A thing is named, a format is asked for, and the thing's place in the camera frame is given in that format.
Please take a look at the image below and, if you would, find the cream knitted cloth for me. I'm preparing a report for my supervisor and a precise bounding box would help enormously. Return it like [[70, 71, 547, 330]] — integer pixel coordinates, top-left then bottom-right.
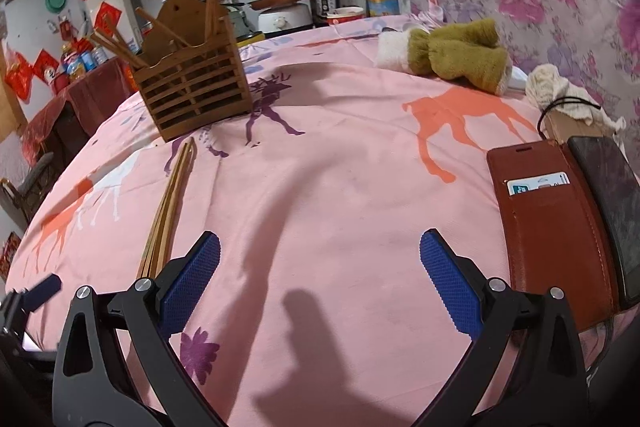
[[525, 63, 626, 132]]

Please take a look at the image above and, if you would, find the pink printed tablecloth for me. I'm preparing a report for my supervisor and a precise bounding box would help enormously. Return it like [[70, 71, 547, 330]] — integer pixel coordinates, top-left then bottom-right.
[[5, 12, 631, 427]]

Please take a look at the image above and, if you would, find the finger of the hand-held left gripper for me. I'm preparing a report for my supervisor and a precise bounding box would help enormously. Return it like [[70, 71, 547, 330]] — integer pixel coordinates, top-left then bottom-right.
[[22, 273, 62, 313]]

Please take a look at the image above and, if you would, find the brown leather wallet case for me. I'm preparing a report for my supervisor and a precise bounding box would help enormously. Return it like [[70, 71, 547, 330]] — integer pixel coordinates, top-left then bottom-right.
[[486, 142, 628, 333]]

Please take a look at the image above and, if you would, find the red paper wall decoration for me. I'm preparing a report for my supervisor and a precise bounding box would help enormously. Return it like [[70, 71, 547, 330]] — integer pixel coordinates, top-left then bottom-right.
[[32, 49, 61, 88]]

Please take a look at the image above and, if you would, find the red white bowl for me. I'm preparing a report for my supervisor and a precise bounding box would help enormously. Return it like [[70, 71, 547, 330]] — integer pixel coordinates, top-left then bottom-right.
[[326, 6, 366, 26]]

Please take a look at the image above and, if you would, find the green rice cooker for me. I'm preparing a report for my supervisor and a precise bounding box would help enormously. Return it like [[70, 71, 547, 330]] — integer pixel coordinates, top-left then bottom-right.
[[227, 6, 257, 38]]

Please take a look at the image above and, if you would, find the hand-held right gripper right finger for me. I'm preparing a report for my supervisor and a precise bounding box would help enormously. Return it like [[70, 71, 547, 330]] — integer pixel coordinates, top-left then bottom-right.
[[415, 229, 591, 427]]

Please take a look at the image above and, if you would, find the olive and white towel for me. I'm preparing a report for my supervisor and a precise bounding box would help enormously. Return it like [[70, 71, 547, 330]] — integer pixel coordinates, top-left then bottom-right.
[[376, 18, 513, 96]]

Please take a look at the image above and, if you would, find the white cooking pot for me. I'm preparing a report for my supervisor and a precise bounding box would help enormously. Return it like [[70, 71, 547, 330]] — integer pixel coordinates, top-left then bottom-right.
[[257, 3, 313, 34]]

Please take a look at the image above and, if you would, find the wooden chair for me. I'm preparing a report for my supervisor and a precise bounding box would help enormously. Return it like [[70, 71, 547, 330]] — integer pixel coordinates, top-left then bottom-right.
[[0, 152, 56, 228]]

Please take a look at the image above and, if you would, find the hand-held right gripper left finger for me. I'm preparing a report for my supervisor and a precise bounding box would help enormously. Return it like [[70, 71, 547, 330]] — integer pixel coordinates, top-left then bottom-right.
[[52, 231, 226, 427]]

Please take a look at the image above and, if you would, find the bundle of wooden chopsticks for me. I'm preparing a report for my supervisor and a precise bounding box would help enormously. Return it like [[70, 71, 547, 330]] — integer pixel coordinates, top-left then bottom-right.
[[136, 137, 197, 280]]

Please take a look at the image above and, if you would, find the small cardboard box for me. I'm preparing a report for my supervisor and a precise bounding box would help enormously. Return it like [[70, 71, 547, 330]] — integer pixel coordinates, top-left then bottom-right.
[[542, 111, 618, 144]]

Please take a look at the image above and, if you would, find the white card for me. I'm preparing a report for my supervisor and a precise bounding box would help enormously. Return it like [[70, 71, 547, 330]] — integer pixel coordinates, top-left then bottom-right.
[[506, 172, 571, 198]]

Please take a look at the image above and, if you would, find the large yellow oil bottle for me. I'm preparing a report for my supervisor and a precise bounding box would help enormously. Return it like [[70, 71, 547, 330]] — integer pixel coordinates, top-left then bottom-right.
[[62, 44, 86, 80]]

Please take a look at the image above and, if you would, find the red diamond paper decoration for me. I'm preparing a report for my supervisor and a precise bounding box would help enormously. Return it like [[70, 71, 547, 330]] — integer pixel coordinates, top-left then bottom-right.
[[94, 2, 122, 38]]

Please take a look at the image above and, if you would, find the black cord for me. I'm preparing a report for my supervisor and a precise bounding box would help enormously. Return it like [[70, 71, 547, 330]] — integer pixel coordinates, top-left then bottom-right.
[[539, 94, 603, 140]]

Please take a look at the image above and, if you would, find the side table with red cloth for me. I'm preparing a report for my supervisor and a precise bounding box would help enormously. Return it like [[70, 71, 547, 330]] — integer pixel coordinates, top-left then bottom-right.
[[20, 57, 138, 168]]

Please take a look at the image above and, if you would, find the wooden utensil holder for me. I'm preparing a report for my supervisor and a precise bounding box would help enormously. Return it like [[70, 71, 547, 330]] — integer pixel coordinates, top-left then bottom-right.
[[131, 0, 254, 142]]

